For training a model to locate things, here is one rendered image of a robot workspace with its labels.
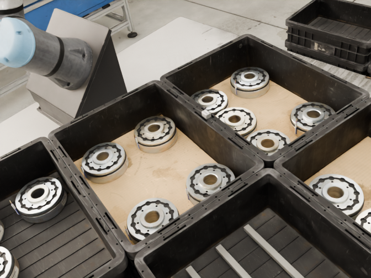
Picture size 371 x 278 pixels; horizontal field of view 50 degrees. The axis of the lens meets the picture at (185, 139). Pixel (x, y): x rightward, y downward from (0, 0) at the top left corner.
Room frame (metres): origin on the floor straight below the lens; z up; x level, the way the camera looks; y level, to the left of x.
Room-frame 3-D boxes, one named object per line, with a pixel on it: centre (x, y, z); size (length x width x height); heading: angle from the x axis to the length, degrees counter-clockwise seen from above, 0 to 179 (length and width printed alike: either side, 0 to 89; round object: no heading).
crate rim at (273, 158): (0.74, -0.18, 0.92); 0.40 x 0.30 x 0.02; 28
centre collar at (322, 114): (0.68, -0.30, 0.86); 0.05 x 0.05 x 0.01
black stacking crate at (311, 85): (0.74, -0.18, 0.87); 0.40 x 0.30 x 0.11; 28
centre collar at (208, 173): (0.54, -0.03, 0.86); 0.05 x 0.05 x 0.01
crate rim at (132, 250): (0.60, 0.08, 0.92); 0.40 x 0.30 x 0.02; 28
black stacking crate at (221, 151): (0.60, 0.08, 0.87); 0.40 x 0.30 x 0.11; 28
